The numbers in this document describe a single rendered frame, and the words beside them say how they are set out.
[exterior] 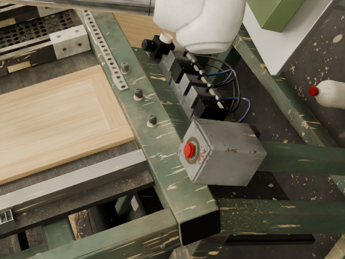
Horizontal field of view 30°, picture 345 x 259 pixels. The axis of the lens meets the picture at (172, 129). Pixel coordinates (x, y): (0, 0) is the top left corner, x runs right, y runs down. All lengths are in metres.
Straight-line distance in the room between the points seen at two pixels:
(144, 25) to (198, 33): 1.55
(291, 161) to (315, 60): 0.96
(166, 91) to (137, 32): 0.89
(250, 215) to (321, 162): 0.24
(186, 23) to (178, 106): 0.59
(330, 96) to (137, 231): 0.98
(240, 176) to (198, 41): 0.38
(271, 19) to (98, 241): 0.71
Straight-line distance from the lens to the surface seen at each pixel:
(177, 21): 1.46
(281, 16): 1.61
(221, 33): 1.46
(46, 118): 2.07
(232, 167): 1.60
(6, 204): 1.84
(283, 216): 1.88
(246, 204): 1.81
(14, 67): 2.30
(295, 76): 2.72
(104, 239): 1.68
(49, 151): 1.97
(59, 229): 1.84
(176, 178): 1.78
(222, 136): 1.58
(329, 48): 2.61
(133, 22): 2.97
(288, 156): 1.73
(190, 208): 1.71
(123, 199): 3.53
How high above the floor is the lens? 1.80
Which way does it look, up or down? 31 degrees down
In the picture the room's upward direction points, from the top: 85 degrees counter-clockwise
